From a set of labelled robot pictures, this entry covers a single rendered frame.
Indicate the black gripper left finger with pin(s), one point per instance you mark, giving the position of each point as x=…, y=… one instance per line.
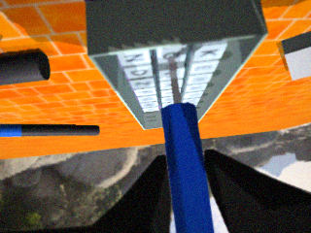
x=144, y=208

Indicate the black stylus with blue cap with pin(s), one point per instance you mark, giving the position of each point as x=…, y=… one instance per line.
x=8, y=130
x=24, y=68

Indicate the blue stylus with grey tip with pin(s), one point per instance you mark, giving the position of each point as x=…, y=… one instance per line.
x=186, y=166

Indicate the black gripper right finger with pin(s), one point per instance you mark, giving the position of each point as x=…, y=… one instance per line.
x=253, y=202

